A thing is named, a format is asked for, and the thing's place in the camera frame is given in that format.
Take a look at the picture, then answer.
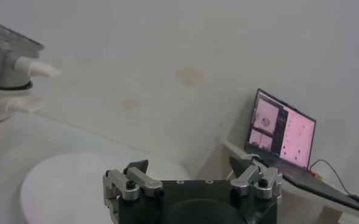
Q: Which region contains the stainless steel steamer basket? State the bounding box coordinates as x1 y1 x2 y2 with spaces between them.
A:
0 17 63 91

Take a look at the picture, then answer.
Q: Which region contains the white main work table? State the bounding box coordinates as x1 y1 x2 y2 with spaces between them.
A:
0 112 198 224

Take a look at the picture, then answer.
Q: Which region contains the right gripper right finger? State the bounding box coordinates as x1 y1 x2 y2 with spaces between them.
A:
229 156 283 200

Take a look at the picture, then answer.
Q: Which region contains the white round plate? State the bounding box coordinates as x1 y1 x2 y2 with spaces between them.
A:
20 152 192 224

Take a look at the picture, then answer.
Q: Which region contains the thin black laptop cable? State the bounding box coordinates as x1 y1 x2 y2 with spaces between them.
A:
308 158 354 195

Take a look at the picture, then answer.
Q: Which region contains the black open laptop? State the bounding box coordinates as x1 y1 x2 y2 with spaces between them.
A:
244 88 359 215

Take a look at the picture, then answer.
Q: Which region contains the white side table with laptop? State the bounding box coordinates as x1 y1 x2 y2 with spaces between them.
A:
220 138 359 224

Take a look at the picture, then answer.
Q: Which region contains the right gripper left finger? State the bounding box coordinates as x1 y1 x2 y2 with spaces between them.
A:
102 159 164 201

